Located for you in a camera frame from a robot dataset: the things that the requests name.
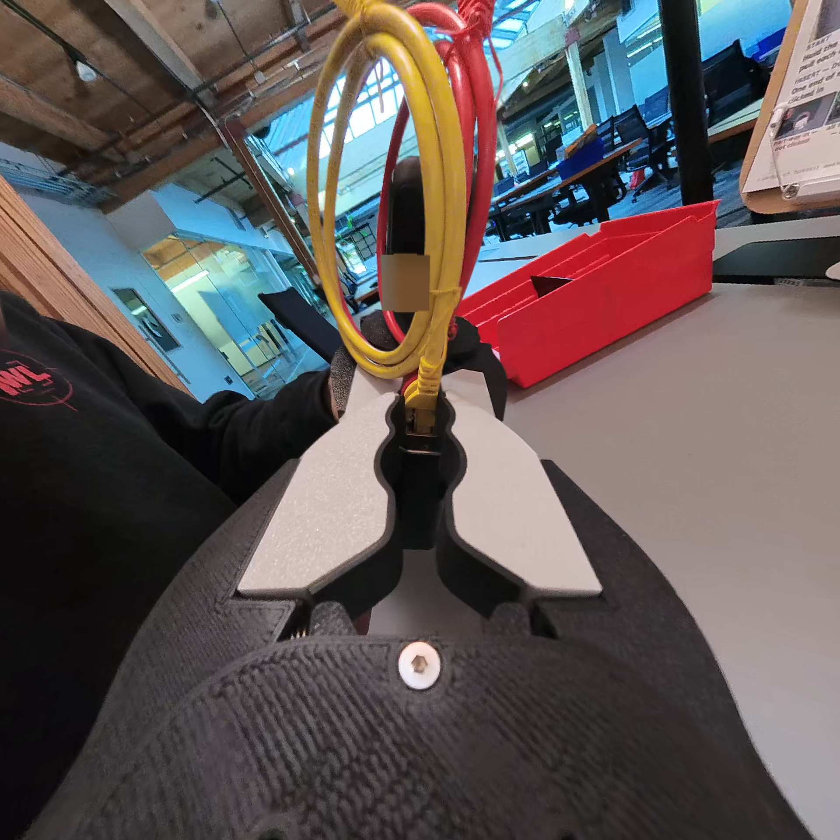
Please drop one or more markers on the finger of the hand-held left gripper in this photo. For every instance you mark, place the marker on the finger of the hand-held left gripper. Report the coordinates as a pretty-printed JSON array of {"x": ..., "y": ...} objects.
[
  {"x": 367, "y": 397},
  {"x": 472, "y": 394}
]

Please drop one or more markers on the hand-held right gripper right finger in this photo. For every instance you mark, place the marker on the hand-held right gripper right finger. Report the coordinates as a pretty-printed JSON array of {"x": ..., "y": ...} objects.
[{"x": 518, "y": 518}]

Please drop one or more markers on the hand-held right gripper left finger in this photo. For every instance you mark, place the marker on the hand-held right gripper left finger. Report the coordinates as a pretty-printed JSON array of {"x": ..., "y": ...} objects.
[{"x": 315, "y": 518}]

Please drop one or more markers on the black port adapter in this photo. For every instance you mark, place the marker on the black port adapter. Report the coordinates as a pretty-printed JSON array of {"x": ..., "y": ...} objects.
[{"x": 423, "y": 499}]

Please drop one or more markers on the person's left forearm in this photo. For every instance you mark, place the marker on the person's left forearm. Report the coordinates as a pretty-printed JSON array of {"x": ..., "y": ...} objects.
[{"x": 262, "y": 426}]

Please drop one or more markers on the black office chair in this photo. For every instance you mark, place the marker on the black office chair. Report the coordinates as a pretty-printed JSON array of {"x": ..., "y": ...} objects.
[{"x": 295, "y": 321}]

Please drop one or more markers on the white desk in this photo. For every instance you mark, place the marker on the white desk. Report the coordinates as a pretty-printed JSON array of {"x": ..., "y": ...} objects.
[{"x": 518, "y": 249}]

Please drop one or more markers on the black bin divider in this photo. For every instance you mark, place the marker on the black bin divider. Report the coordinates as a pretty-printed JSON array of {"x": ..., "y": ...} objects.
[{"x": 548, "y": 285}]

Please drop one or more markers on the red plastic bin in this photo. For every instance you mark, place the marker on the red plastic bin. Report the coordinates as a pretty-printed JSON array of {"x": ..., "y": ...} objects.
[{"x": 590, "y": 308}]

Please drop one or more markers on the blue storage bin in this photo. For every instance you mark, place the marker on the blue storage bin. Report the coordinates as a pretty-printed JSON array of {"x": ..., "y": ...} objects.
[{"x": 581, "y": 161}]

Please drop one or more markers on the wood-top office desk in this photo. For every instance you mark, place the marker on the wood-top office desk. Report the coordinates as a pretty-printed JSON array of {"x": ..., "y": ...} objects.
[{"x": 590, "y": 167}]

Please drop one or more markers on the person's black sweatshirt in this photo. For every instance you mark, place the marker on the person's black sweatshirt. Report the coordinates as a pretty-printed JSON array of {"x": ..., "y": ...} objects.
[{"x": 65, "y": 558}]

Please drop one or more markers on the black pole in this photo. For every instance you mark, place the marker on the black pole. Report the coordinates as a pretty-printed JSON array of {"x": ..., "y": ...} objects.
[{"x": 686, "y": 98}]

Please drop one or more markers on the black flat pad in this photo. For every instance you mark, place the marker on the black flat pad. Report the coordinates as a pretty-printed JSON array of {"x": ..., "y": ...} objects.
[{"x": 774, "y": 259}]

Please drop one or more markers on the printed instruction sheet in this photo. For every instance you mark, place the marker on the printed instruction sheet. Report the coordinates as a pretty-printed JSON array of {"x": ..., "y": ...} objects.
[{"x": 800, "y": 98}]

